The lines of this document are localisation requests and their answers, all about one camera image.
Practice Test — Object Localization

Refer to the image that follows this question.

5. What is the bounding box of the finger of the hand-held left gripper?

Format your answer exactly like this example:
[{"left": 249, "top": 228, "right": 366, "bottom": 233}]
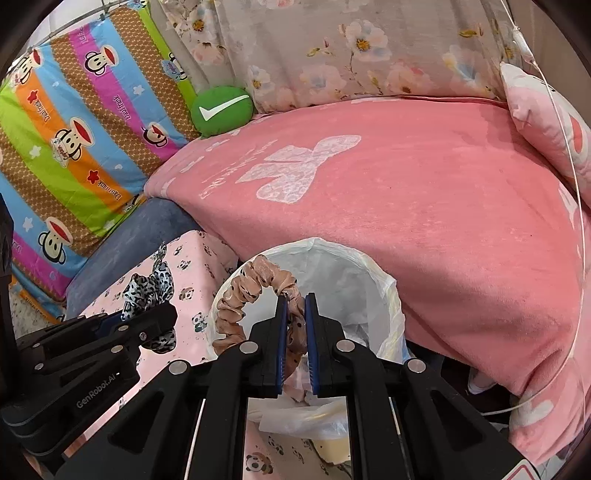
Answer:
[{"left": 16, "top": 302, "right": 178, "bottom": 376}]

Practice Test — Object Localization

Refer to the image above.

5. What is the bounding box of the tan dotted scrunchie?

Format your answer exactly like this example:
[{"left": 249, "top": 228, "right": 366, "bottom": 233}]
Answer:
[{"left": 213, "top": 255, "right": 309, "bottom": 400}]

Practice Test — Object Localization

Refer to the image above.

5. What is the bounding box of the pink blanket with bow print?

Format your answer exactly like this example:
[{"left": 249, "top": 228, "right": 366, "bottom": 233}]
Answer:
[{"left": 144, "top": 97, "right": 591, "bottom": 467}]

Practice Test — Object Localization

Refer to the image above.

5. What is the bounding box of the colourful monkey print pillow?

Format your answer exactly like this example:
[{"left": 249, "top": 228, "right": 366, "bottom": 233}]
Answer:
[{"left": 0, "top": 4, "right": 206, "bottom": 324}]

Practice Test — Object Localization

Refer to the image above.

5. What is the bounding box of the green round pillow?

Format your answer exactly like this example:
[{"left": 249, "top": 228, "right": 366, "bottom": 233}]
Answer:
[{"left": 191, "top": 86, "right": 254, "bottom": 138}]

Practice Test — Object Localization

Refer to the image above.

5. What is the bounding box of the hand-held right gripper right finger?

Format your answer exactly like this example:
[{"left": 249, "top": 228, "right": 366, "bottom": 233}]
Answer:
[{"left": 305, "top": 293, "right": 532, "bottom": 480}]

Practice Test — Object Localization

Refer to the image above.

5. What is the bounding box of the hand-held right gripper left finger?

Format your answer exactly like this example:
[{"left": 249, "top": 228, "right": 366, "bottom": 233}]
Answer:
[{"left": 55, "top": 294, "right": 291, "bottom": 480}]

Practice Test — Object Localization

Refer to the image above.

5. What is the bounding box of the grey floral quilt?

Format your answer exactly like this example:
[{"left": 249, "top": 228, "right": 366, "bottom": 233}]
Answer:
[{"left": 159, "top": 0, "right": 532, "bottom": 114}]

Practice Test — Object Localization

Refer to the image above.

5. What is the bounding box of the blue sofa cushion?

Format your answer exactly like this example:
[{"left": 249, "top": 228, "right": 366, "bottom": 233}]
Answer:
[{"left": 65, "top": 196, "right": 204, "bottom": 319}]

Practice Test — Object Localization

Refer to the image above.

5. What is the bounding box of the black white leopard scrunchie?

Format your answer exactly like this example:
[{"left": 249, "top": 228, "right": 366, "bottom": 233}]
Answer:
[{"left": 121, "top": 242, "right": 177, "bottom": 355}]

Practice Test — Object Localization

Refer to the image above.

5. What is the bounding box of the white cable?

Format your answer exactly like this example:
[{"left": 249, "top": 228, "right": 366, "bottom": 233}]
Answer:
[{"left": 480, "top": 0, "right": 589, "bottom": 416}]

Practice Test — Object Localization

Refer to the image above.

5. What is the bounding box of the pink panda print sheet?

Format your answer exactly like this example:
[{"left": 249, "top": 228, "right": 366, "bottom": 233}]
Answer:
[{"left": 69, "top": 231, "right": 352, "bottom": 480}]

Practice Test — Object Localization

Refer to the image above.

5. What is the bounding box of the pink white pillow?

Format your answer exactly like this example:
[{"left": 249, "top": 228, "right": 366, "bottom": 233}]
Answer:
[{"left": 500, "top": 62, "right": 591, "bottom": 185}]

